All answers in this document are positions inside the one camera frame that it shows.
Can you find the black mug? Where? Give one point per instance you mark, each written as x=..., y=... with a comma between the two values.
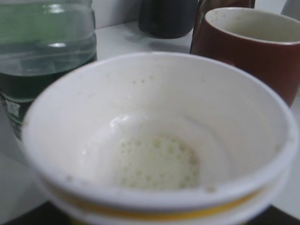
x=167, y=18

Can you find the yellow paper cup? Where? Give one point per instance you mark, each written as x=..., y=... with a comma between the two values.
x=160, y=138

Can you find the red ceramic mug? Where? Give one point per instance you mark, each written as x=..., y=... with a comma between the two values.
x=263, y=44

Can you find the clear water bottle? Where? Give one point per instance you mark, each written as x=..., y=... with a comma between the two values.
x=41, y=41

